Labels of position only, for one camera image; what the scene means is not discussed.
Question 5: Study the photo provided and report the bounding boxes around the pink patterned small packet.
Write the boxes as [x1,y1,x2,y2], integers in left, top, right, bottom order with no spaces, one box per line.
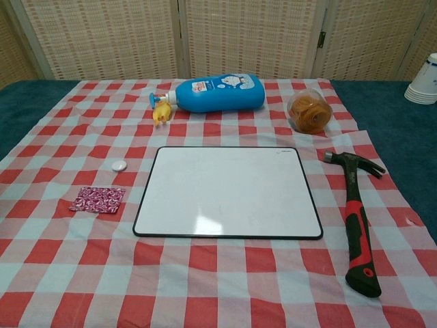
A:
[67,186,126,215]

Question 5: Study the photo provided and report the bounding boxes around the blue pump bottle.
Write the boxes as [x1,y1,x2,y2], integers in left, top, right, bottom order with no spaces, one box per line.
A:
[148,73,266,113]

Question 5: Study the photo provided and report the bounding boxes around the yellow rubber chicken toy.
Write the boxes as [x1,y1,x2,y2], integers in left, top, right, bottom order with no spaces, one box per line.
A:
[152,102,173,127]

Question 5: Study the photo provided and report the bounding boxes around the clear jar of rubber bands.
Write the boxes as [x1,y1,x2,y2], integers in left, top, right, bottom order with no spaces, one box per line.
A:
[287,87,333,135]

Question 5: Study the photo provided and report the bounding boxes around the black red claw hammer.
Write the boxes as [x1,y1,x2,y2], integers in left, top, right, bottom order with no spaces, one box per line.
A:
[324,150,387,298]

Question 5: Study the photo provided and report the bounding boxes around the woven folding screen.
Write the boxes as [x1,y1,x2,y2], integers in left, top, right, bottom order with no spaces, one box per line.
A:
[0,0,437,83]

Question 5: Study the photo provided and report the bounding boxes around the red white checkered tablecloth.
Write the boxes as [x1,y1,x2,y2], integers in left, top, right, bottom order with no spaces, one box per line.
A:
[0,79,437,328]

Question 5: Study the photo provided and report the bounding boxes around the white rectangular board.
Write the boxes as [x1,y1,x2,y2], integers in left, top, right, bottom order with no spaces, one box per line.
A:
[132,146,324,240]

